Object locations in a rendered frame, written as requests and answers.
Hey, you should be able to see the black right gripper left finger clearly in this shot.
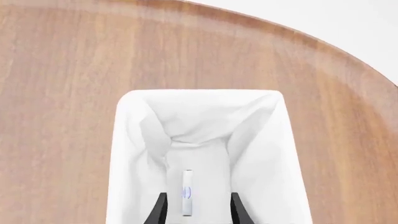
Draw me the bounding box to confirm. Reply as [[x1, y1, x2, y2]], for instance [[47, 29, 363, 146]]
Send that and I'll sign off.
[[144, 192, 169, 224]]

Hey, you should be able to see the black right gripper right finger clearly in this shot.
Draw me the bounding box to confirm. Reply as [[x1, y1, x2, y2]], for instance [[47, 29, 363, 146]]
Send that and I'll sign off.
[[231, 192, 256, 224]]

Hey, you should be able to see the white cream cheese box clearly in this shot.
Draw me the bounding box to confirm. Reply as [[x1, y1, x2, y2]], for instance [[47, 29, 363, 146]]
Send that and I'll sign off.
[[180, 170, 194, 217]]

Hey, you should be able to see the white cloth-lined basket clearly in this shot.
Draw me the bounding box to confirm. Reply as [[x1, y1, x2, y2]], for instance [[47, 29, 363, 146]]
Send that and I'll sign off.
[[104, 89, 305, 224]]

